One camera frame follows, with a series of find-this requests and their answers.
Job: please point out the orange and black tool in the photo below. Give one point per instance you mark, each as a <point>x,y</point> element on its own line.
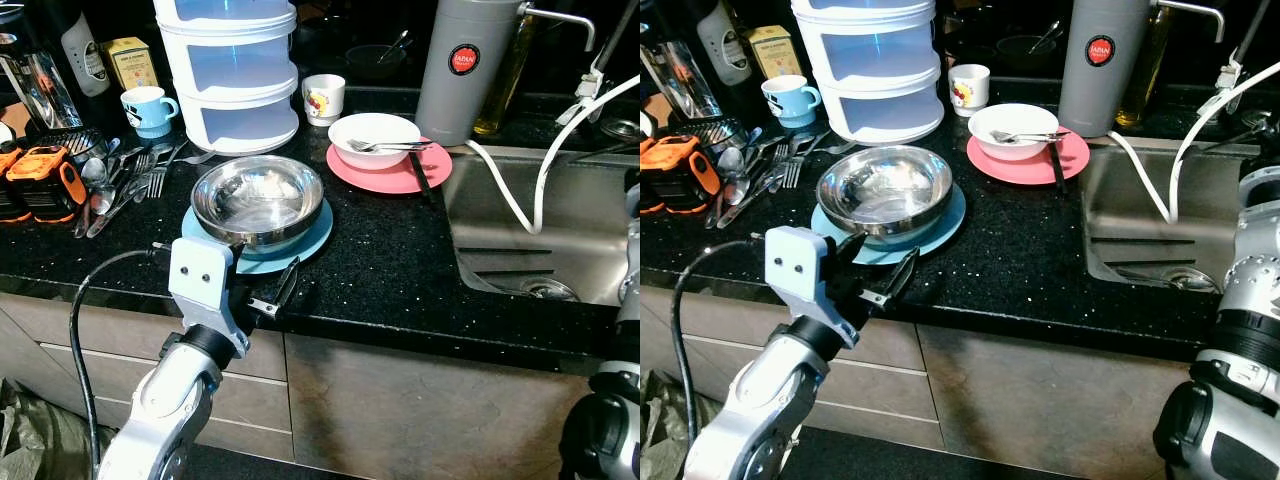
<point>45,185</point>
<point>675,175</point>

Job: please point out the pink plate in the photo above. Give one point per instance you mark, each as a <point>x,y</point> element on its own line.
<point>395,178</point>
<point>1035,170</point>

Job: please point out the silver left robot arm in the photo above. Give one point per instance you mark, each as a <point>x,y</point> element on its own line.
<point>760,410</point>
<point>165,410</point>

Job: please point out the black pan with spoon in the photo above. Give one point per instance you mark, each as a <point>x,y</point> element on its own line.
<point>1025,50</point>
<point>375,60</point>

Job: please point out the light blue plate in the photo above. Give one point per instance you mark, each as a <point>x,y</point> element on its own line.
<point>310,240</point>
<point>945,225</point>

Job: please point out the stainless steel bowl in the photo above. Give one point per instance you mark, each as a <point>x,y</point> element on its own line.
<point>255,200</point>
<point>885,190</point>

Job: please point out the silver spoon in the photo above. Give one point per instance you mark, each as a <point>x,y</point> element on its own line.
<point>730,160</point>
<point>737,192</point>
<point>93,172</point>
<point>100,205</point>

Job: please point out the white bowl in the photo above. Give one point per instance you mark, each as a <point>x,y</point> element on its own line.
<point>370,128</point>
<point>1010,118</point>

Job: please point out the grey thermos flask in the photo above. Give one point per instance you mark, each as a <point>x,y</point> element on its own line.
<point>460,100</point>
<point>1098,95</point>

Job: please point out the yellow oil bottle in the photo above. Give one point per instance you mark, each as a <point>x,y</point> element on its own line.
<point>500,100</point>
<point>1135,95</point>

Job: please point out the white three-tier plastic container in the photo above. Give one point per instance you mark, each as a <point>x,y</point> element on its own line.
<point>230,90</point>
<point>870,80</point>

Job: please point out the grey-brown cabinet door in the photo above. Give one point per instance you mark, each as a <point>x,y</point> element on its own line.
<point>1040,400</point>
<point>420,410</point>

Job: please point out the crumpled plastic bag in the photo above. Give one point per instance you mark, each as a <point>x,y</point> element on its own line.
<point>665,420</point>
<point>30,440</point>

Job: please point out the silver faucet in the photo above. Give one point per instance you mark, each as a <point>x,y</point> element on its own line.
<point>1195,8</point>
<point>565,17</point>

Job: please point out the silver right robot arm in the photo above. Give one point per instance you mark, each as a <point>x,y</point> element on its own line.
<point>610,430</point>
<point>1250,290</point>

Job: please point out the black chopstick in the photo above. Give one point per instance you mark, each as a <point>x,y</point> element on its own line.
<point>421,178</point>
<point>1058,168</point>

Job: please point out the yellow carton box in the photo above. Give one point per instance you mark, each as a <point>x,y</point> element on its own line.
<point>772,52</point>
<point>130,62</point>

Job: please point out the white cartoon mug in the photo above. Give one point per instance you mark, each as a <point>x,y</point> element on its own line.
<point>323,100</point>
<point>968,90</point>

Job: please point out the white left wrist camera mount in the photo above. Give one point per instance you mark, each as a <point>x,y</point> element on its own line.
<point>800,270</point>
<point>200,280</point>

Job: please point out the clear glass jug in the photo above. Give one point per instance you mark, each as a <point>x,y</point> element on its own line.
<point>40,95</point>
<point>680,80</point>

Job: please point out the dark bottle with white label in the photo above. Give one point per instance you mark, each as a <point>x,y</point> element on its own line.
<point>725,50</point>
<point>88,60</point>

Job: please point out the blue mug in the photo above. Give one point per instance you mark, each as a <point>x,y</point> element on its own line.
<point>145,112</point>
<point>785,100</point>

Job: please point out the stainless steel sink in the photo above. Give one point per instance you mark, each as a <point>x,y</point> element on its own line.
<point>1130,215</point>
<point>500,210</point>

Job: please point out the silver fork in white bowl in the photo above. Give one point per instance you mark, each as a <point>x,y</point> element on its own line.
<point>385,147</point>
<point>1030,136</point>

